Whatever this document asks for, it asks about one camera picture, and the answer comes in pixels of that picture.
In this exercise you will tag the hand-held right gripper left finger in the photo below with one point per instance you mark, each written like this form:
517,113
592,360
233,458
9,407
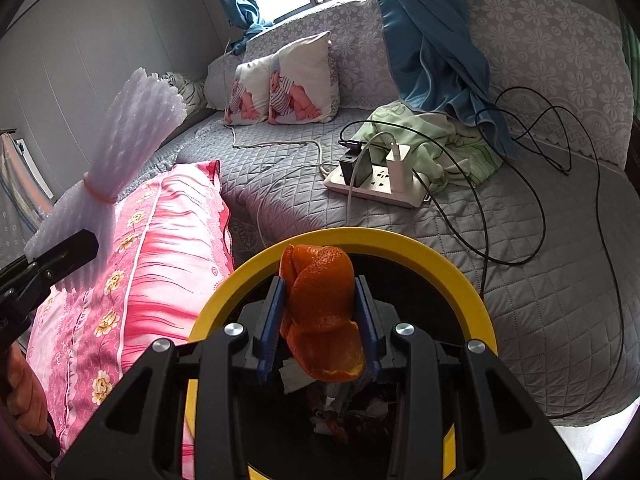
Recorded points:
270,332

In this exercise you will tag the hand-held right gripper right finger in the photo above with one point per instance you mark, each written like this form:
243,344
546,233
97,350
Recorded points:
369,332

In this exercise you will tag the person's left hand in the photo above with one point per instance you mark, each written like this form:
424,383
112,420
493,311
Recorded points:
27,390

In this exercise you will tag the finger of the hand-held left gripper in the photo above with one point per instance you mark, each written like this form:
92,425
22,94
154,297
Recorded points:
70,255

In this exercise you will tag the light green cloth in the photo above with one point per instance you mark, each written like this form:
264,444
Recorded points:
460,155

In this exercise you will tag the long blue curtain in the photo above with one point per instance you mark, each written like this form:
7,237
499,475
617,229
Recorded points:
450,50

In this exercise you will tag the striped patterned cover cloth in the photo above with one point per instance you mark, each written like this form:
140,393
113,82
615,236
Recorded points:
20,195

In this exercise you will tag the baby print pillow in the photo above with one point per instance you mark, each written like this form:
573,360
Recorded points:
305,80
247,95

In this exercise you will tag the pink floral blanket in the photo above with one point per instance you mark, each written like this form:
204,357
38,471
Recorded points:
165,240

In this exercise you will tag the orange peel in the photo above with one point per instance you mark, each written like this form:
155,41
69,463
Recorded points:
320,300

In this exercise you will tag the yellow-rimmed black trash bin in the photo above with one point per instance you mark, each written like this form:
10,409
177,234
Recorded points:
450,280

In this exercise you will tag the white charger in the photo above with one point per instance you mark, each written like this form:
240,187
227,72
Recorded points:
398,167

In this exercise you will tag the black charger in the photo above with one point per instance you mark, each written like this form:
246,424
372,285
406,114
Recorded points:
356,169

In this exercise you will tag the short blue curtain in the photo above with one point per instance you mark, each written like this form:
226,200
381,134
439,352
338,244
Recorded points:
240,0

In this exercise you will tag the white power strip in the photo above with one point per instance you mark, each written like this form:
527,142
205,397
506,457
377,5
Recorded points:
380,190

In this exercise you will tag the white tiger plush toy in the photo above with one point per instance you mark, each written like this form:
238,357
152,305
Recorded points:
192,92

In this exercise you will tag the purple foam nets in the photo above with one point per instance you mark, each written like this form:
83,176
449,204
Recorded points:
125,150

